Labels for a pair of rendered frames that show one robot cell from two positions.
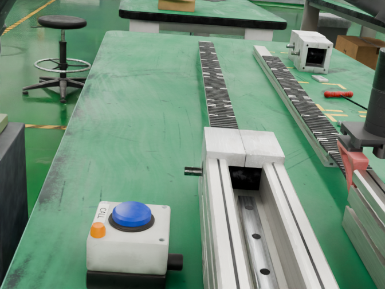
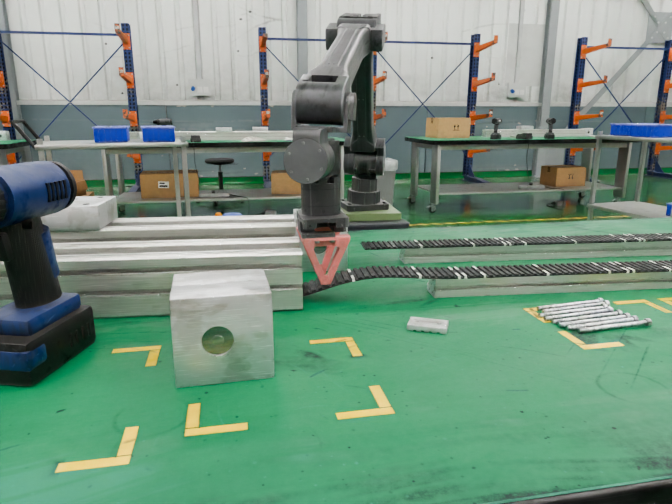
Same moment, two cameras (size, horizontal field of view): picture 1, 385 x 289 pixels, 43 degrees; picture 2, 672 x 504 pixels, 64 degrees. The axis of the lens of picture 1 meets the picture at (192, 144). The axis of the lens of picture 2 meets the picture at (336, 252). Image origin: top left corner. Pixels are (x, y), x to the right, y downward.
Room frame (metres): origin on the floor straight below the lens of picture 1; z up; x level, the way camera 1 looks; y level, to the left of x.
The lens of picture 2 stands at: (0.58, -1.02, 1.05)
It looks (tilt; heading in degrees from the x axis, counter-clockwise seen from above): 15 degrees down; 86
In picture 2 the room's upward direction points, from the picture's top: straight up
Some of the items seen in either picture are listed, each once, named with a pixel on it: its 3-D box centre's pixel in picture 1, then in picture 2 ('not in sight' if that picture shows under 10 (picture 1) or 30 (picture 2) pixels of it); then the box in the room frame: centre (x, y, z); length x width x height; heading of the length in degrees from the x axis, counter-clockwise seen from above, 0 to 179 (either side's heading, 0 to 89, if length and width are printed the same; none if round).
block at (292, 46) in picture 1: (302, 47); not in sight; (1.69, -0.34, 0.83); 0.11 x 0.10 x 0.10; 96
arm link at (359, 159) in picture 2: not in sight; (366, 164); (0.76, 0.37, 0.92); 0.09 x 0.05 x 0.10; 77
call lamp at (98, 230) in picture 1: (98, 229); not in sight; (0.41, 0.08, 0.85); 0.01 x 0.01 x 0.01
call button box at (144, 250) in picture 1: (138, 244); not in sight; (0.45, 0.05, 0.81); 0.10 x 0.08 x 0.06; 93
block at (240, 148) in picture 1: (229, 172); (319, 237); (0.62, -0.05, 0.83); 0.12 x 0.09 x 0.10; 93
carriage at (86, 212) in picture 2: not in sight; (60, 220); (0.17, -0.09, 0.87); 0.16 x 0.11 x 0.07; 3
